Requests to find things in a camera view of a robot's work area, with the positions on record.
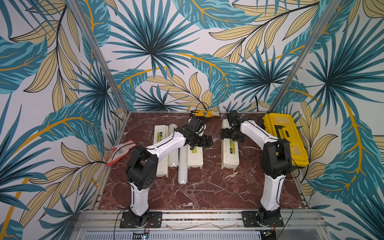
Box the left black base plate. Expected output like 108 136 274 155
120 211 163 229

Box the thin middle wrap roll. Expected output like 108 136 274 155
178 146 188 186

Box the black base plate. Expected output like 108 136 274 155
241 210 284 228
120 211 163 229

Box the yellow black toolbox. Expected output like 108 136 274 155
263 113 309 168

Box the left thick wrap roll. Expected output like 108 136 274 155
168 124 179 169

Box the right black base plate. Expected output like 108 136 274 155
241 210 284 228

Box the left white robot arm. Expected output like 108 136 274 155
126 117 213 218

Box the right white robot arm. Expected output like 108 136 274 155
221 111 293 214

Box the white dispenser box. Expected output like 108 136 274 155
152 124 169 178
187 118 205 170

